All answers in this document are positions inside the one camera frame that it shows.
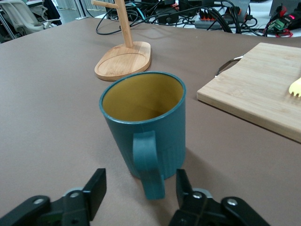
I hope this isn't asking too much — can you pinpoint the wooden mug rack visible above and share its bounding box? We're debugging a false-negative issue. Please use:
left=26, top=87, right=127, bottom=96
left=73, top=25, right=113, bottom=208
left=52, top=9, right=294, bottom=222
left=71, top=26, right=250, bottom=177
left=91, top=0, right=151, bottom=82

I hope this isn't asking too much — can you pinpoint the yellow plastic fork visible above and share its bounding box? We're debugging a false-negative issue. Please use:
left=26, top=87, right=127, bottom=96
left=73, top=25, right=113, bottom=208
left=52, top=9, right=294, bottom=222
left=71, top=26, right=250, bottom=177
left=288, top=76, right=301, bottom=98

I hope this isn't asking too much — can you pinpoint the white office chair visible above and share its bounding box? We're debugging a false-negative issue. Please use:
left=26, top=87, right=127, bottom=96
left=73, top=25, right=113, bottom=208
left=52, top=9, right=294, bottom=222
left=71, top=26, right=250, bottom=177
left=0, top=0, right=56, bottom=38

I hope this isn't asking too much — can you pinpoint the black power adapter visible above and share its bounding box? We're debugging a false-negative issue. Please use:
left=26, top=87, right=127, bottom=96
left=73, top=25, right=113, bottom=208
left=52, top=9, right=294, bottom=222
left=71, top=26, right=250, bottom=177
left=158, top=14, right=182, bottom=24

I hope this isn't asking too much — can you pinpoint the bamboo cutting board metal handle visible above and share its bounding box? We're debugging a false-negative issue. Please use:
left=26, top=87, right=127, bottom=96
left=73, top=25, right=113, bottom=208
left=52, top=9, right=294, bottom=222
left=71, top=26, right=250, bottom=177
left=197, top=42, right=301, bottom=143

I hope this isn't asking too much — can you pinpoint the grey power strip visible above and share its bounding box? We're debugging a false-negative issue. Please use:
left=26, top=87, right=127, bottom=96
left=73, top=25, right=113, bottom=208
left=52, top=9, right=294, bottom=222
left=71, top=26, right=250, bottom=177
left=194, top=16, right=233, bottom=30

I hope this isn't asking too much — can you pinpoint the circuit board green terminal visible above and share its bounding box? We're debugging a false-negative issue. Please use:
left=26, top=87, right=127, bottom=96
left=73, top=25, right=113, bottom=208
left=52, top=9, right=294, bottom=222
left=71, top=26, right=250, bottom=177
left=265, top=4, right=301, bottom=38

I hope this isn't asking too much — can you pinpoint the teal cup yellow inside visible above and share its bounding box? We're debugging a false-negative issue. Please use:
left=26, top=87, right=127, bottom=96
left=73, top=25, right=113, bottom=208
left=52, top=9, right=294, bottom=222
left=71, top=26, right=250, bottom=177
left=98, top=71, right=188, bottom=201

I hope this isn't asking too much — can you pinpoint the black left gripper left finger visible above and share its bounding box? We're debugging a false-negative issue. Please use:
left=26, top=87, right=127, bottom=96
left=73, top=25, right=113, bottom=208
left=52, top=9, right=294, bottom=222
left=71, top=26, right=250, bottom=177
left=0, top=168, right=107, bottom=226

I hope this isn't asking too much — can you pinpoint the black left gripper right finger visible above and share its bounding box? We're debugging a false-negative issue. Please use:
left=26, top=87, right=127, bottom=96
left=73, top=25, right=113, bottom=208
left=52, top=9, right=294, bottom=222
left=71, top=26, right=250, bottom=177
left=169, top=169, right=271, bottom=226

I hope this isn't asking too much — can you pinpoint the brown table cover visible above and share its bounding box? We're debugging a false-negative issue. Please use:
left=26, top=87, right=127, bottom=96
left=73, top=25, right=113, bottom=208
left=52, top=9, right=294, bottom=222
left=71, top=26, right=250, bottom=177
left=0, top=17, right=301, bottom=226

